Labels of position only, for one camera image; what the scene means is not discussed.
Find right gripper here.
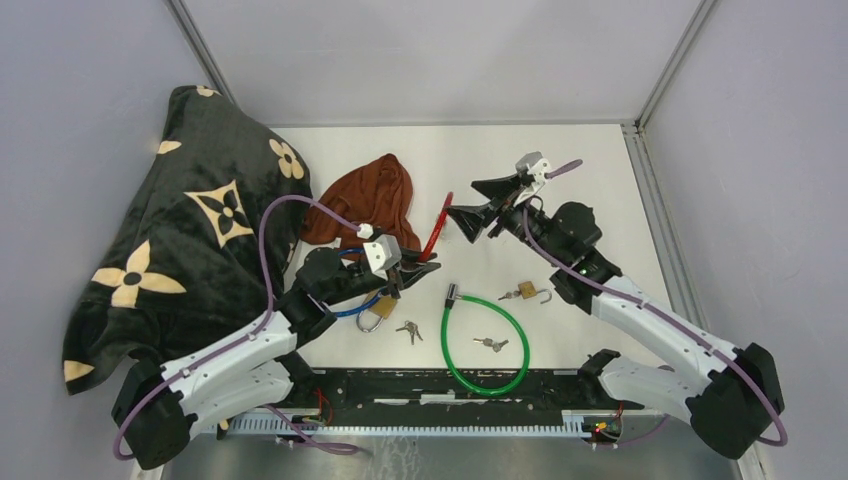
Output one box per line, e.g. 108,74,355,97
444,173,565,267

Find red cable lock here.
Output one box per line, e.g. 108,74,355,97
418,191,454,263

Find blue cable lock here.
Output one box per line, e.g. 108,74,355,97
331,248,384,317

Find large brass padlock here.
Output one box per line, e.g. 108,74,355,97
355,291,398,334

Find key bunch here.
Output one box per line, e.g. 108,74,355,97
473,338,509,353
396,321,423,345

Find small brass padlock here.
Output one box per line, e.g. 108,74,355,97
498,281,553,304

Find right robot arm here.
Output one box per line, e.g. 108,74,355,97
445,174,789,459

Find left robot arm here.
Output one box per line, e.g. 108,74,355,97
112,247,441,470

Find brown cloth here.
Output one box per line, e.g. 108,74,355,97
300,153,421,251

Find black floral blanket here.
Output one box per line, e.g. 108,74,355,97
62,85,312,395

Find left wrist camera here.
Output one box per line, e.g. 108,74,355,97
363,234,402,279

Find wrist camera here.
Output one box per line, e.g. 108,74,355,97
515,151,551,188
363,234,402,279

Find green cable lock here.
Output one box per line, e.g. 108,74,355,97
440,283,531,398

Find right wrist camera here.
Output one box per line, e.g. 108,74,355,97
515,151,551,188

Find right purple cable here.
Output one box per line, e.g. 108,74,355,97
521,158,790,448

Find purple cable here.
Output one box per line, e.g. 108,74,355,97
521,158,790,448
112,194,374,462

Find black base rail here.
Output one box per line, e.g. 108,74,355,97
278,368,643,427

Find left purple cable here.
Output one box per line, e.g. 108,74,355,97
112,194,374,462

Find aluminium frame right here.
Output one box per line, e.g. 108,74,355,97
621,120,770,480

